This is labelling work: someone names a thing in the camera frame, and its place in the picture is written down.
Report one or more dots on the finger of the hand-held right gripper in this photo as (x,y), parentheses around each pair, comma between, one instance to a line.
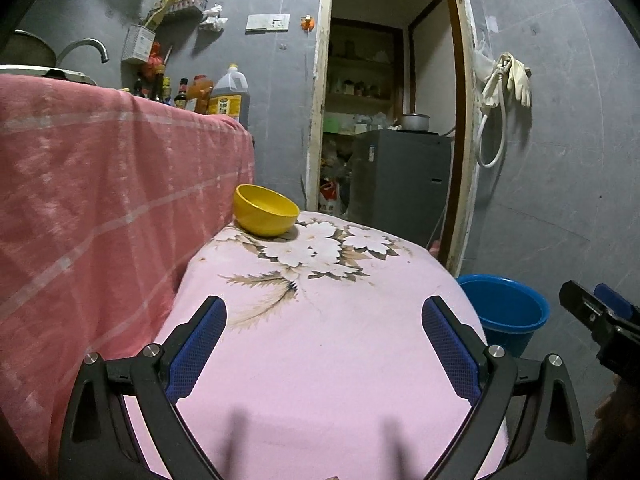
(612,296)
(585,310)

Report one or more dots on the pink plaid cloth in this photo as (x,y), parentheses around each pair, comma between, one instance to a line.
(100,185)

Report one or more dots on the yellow bowl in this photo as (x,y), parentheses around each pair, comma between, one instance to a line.
(265,220)

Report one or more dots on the orange sauce bottle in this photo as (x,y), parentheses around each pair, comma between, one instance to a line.
(200,95)

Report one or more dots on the white wall switch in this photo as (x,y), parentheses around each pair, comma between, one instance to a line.
(257,22)

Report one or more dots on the red mesh bag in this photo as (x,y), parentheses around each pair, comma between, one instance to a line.
(154,62)

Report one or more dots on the dark sauce bottle yellow label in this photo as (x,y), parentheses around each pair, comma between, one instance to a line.
(157,90)

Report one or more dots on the white wall socket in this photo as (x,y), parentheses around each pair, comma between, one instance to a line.
(280,22)

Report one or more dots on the wooden spatula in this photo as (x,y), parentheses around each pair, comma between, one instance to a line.
(159,16)

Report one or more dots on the metal utensil holder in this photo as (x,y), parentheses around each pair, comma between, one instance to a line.
(138,44)

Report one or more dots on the orange wall hook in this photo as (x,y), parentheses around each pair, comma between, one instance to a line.
(307,24)

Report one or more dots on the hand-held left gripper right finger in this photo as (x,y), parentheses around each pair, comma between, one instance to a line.
(450,345)

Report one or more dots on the blue plastic bucket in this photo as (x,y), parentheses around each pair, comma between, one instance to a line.
(510,335)

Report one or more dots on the dark sauce bottle white label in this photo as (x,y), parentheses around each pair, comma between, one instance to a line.
(138,89)

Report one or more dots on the steel sink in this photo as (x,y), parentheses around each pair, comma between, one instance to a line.
(75,77)

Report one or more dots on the metal pot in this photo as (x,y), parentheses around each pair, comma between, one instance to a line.
(414,122)

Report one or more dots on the metal wok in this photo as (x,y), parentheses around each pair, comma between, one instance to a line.
(25,50)

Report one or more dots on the red and white plastic bag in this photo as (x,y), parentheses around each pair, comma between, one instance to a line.
(330,197)

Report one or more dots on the white wall shelf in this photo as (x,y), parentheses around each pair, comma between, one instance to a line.
(185,8)

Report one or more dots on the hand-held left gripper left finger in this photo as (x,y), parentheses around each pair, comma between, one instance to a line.
(197,345)

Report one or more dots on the yellow-capped bottle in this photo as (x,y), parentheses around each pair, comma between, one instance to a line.
(167,92)

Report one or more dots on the large cooking wine jug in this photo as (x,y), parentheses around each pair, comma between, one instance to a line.
(230,100)

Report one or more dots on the grey refrigerator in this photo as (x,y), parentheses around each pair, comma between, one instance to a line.
(400,185)

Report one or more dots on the wooden shelf unit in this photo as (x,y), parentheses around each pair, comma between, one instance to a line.
(360,60)

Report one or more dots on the steel faucet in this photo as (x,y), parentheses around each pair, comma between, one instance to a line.
(85,44)

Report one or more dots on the wooden door frame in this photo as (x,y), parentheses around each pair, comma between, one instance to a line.
(467,135)

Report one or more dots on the green box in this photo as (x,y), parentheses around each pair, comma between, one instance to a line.
(336,124)

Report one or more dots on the cream rubber glove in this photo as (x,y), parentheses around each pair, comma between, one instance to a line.
(520,80)
(492,87)

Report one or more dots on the pink floral blanket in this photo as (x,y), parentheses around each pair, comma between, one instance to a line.
(320,340)

